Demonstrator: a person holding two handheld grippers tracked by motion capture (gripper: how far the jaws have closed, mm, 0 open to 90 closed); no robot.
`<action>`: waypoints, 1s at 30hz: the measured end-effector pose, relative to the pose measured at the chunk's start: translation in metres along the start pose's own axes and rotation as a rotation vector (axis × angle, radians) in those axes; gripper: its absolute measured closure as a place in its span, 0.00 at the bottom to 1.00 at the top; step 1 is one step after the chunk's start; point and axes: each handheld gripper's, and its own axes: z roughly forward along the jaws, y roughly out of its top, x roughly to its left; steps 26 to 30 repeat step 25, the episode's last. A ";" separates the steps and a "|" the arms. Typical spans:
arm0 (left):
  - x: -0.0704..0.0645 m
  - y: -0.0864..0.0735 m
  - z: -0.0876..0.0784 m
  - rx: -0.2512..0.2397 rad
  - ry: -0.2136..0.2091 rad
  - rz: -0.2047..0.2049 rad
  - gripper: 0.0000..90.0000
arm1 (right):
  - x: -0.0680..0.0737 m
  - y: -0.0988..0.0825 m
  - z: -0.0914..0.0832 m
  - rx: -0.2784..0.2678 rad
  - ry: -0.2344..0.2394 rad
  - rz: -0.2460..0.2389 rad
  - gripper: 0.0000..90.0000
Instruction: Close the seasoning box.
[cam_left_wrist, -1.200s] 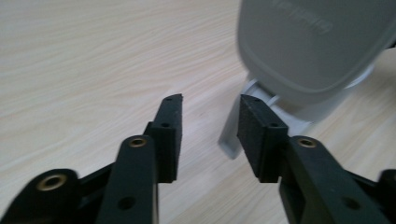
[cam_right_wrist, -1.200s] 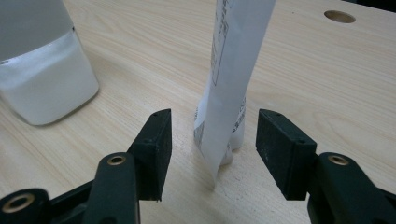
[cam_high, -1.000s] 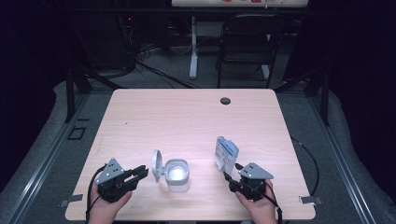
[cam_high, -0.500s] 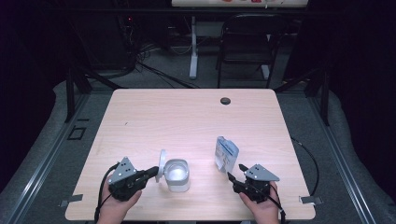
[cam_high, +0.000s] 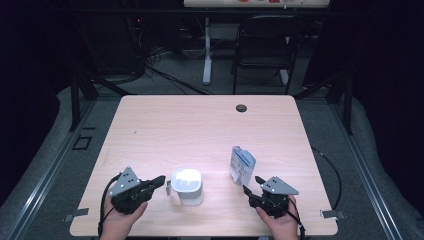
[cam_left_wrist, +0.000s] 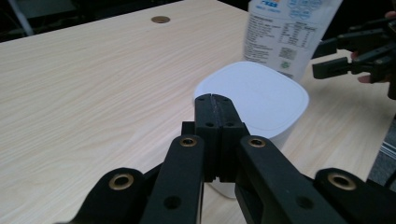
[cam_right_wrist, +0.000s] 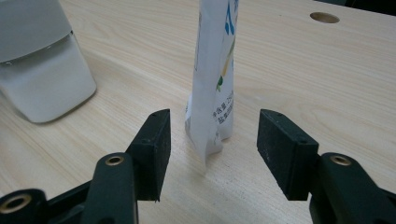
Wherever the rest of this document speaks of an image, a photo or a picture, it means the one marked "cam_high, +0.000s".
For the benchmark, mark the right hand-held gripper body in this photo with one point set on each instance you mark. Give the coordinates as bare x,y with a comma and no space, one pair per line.
276,186

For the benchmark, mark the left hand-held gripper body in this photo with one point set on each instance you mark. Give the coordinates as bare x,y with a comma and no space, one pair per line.
126,183

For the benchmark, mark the white and blue milk carton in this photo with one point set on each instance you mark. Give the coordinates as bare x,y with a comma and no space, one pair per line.
241,163

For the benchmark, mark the white lidded plastic jug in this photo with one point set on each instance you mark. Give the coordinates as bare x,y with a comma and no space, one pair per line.
186,186

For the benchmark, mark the person's right hand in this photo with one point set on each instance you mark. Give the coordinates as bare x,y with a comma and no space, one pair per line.
283,228

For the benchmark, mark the person's left hand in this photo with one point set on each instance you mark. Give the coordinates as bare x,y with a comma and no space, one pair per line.
115,226

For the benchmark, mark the grey tape strip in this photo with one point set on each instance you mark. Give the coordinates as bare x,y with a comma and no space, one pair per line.
76,214
333,214

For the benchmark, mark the dark round table grommet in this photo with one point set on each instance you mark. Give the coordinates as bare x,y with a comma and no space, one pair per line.
241,108

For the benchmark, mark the black metal stand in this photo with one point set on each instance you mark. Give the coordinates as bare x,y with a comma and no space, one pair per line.
75,100
348,106

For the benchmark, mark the black folding chair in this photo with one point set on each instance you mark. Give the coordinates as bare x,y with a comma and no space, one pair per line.
266,50

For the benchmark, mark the white desk with metal legs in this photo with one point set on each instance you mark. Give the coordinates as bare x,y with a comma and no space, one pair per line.
207,50

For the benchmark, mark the black equipment cabinet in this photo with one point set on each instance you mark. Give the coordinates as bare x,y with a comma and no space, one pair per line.
113,43

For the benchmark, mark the aluminium floor rail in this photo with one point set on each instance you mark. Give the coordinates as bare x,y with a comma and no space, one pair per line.
370,180
43,180

